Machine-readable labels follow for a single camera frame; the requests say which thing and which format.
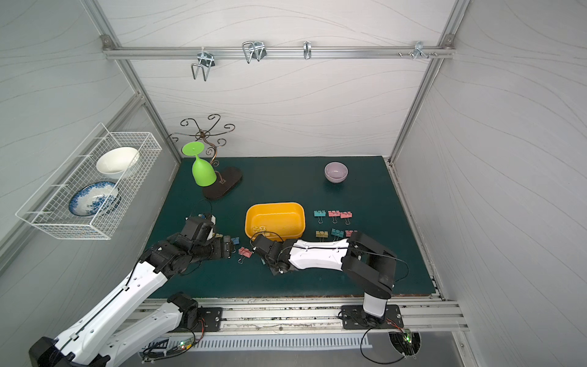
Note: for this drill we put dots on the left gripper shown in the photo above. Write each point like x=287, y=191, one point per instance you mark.
x=227, y=245

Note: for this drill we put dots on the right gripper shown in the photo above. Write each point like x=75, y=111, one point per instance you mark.
x=258, y=245

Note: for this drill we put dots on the large pink binder clip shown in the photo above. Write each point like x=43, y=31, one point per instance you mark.
x=243, y=254

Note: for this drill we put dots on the yellow plastic storage box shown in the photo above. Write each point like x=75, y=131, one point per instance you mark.
x=283, y=220

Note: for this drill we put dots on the teal binder clip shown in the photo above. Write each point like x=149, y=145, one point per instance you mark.
x=320, y=215
x=337, y=233

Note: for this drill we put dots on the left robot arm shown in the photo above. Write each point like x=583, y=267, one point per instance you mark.
x=97, y=340

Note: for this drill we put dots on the green table mat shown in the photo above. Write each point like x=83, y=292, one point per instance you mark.
x=368, y=192

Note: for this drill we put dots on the green plastic wine glass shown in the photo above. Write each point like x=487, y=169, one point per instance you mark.
x=202, y=171

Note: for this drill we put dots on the black metal cup stand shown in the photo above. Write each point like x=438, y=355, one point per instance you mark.
x=227, y=178

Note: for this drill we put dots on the blue patterned plate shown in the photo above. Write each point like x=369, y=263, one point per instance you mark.
x=96, y=198

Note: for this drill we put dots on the purple ceramic bowl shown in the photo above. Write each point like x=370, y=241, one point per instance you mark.
x=336, y=172

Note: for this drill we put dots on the white ceramic bowl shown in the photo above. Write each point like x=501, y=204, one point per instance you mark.
x=119, y=163

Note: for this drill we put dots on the double prong metal hook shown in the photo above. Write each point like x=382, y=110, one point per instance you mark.
x=205, y=62

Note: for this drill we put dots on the metal hook right end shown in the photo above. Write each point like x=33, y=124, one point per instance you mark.
x=418, y=52

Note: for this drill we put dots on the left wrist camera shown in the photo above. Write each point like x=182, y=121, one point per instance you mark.
x=212, y=232

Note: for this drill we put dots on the white wire basket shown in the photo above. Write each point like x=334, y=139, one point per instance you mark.
x=47, y=208

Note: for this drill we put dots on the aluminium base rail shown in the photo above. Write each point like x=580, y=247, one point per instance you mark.
x=249, y=316

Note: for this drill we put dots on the aluminium crossbar rail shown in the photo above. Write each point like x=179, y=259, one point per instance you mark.
x=273, y=53

